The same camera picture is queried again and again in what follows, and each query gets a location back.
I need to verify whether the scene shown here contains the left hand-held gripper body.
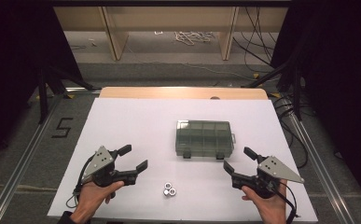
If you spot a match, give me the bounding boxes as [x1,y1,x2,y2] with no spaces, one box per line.
[81,145,139,189]

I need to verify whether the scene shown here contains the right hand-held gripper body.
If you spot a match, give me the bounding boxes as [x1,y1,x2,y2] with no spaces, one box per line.
[231,155,305,200]

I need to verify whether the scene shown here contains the clear grey compartment box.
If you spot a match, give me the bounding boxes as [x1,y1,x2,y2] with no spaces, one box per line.
[175,119,237,161]

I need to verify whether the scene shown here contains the person's right hand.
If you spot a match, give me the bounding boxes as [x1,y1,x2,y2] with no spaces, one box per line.
[242,179,289,218]

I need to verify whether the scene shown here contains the person's left hand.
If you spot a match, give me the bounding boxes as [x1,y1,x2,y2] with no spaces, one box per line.
[70,181,125,223]

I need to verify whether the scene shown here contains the black metal stand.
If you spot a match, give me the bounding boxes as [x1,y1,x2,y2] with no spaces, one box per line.
[243,59,304,121]
[37,65,96,125]

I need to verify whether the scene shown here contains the black curtain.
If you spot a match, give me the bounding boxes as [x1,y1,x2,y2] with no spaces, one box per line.
[270,0,361,216]
[0,0,84,169]

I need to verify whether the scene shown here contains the beige wooden shelf unit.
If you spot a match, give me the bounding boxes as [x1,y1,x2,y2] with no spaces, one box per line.
[53,6,289,62]

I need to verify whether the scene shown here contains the left hand-held gripper cable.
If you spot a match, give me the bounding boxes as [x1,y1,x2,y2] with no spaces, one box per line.
[65,154,96,209]

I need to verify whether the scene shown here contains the black floor cables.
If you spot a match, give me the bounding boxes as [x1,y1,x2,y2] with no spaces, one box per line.
[271,94,311,170]

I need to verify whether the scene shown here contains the aluminium floor rail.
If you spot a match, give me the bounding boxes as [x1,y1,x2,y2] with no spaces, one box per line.
[279,94,358,224]
[0,87,103,224]

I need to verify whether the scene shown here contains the thin white floor cable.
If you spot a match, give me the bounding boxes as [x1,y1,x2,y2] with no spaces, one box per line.
[123,45,258,81]

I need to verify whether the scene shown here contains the black hanging cables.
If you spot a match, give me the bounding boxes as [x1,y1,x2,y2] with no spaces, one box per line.
[231,6,283,75]

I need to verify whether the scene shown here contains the white rope pile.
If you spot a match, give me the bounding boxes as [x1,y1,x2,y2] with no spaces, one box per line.
[174,31,215,47]

